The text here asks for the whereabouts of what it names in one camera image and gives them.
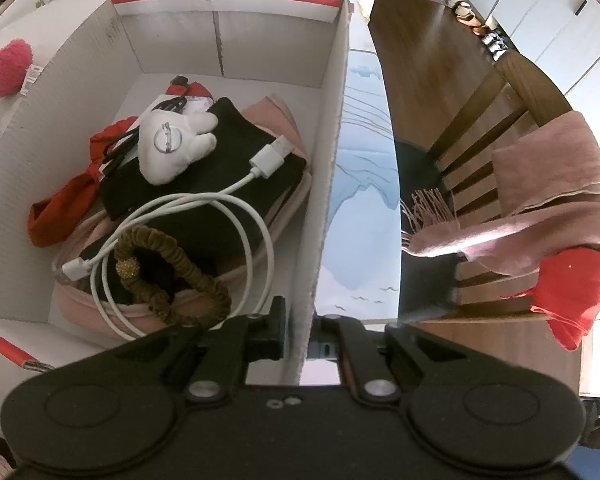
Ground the black cloth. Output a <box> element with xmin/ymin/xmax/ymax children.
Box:
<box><xmin>76</xmin><ymin>96</ymin><xmax>309</xmax><ymax>306</ymax></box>

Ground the brown hair scrunchie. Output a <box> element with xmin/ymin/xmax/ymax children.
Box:
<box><xmin>114</xmin><ymin>226</ymin><xmax>232</xmax><ymax>330</ymax></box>

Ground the pink fleece cloth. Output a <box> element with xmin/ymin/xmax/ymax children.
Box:
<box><xmin>50</xmin><ymin>93</ymin><xmax>314</xmax><ymax>337</ymax></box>

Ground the white usb cable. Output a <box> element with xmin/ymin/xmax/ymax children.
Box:
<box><xmin>60</xmin><ymin>134</ymin><xmax>296</xmax><ymax>342</ymax></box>

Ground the white plush brooch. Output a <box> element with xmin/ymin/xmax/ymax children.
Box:
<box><xmin>137</xmin><ymin>110</ymin><xmax>219</xmax><ymax>185</ymax></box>

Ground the red knotted cloth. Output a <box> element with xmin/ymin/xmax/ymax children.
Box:
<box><xmin>27</xmin><ymin>76</ymin><xmax>213</xmax><ymax>248</ymax></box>

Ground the black usb cable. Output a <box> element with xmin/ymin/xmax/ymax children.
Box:
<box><xmin>99</xmin><ymin>75</ymin><xmax>191</xmax><ymax>176</ymax></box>

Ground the red and white cardboard box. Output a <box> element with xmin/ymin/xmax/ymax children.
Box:
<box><xmin>0</xmin><ymin>0</ymin><xmax>352</xmax><ymax>382</ymax></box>

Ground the cartoon print face mask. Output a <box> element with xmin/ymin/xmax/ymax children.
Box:
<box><xmin>148</xmin><ymin>96</ymin><xmax>214</xmax><ymax>115</ymax></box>

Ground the near wooden chair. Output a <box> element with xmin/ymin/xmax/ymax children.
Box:
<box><xmin>396</xmin><ymin>51</ymin><xmax>571</xmax><ymax>323</ymax></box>

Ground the red garment on chair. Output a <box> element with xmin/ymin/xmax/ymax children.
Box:
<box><xmin>529</xmin><ymin>247</ymin><xmax>600</xmax><ymax>352</ymax></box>

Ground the pink fringed scarf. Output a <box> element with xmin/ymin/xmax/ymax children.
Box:
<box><xmin>403</xmin><ymin>110</ymin><xmax>600</xmax><ymax>276</ymax></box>

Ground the barcode hang tag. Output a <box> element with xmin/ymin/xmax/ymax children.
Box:
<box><xmin>20</xmin><ymin>64</ymin><xmax>44</xmax><ymax>96</ymax></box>

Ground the pink fluffy plush toy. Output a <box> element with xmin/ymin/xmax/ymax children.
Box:
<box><xmin>0</xmin><ymin>39</ymin><xmax>33</xmax><ymax>99</ymax></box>

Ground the white cabinet wall unit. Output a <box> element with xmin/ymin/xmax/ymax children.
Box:
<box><xmin>468</xmin><ymin>0</ymin><xmax>600</xmax><ymax>93</ymax></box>

